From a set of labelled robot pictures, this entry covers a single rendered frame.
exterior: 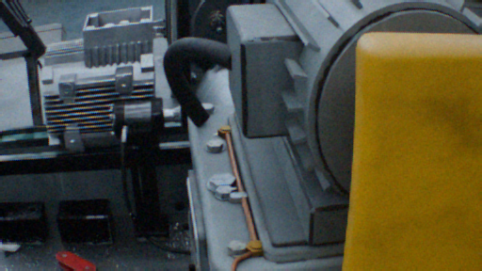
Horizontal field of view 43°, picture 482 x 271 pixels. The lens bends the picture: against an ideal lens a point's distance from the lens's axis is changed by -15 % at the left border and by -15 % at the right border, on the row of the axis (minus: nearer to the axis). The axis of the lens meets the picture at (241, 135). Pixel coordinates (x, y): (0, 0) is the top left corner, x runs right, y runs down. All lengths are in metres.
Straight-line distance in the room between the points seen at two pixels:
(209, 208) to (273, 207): 0.06
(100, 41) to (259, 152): 0.56
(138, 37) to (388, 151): 0.78
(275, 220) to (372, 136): 0.17
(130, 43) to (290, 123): 0.66
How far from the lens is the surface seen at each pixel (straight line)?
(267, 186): 0.57
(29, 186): 1.23
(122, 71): 1.10
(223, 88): 0.87
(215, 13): 1.37
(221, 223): 0.55
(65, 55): 1.15
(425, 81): 0.37
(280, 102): 0.48
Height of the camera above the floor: 1.46
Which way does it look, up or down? 26 degrees down
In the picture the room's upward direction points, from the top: 2 degrees counter-clockwise
